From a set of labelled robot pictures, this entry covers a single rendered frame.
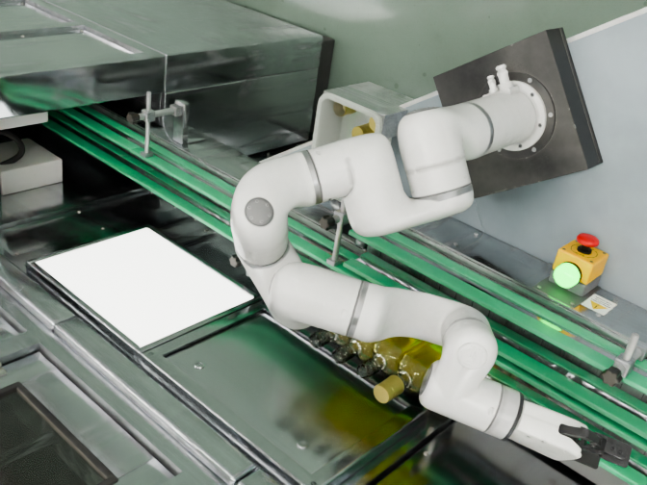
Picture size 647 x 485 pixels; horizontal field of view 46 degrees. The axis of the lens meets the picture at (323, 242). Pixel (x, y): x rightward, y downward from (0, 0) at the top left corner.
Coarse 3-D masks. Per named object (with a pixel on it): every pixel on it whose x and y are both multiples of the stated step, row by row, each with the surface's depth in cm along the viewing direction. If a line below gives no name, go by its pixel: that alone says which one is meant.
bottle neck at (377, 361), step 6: (378, 354) 138; (366, 360) 137; (372, 360) 136; (378, 360) 137; (384, 360) 137; (360, 366) 135; (366, 366) 135; (372, 366) 135; (378, 366) 136; (384, 366) 138; (360, 372) 136; (366, 372) 137; (372, 372) 135; (366, 378) 135
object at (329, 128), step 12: (324, 96) 164; (336, 96) 162; (324, 108) 167; (360, 108) 158; (324, 120) 168; (336, 120) 171; (348, 120) 171; (360, 120) 168; (324, 132) 170; (336, 132) 173; (348, 132) 172; (312, 144) 170; (324, 144) 172
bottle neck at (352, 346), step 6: (354, 342) 141; (336, 348) 139; (342, 348) 138; (348, 348) 139; (354, 348) 140; (360, 348) 141; (336, 354) 140; (342, 354) 138; (348, 354) 138; (354, 354) 140; (336, 360) 139; (342, 360) 138; (348, 360) 139
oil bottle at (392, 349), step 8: (376, 344) 139; (384, 344) 139; (392, 344) 139; (400, 344) 139; (408, 344) 140; (416, 344) 141; (376, 352) 139; (384, 352) 138; (392, 352) 137; (400, 352) 138; (392, 360) 137; (400, 360) 138; (384, 368) 138; (392, 368) 138
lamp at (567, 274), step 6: (564, 264) 137; (570, 264) 137; (558, 270) 137; (564, 270) 136; (570, 270) 135; (576, 270) 136; (558, 276) 137; (564, 276) 136; (570, 276) 135; (576, 276) 135; (558, 282) 137; (564, 282) 136; (570, 282) 136; (576, 282) 136
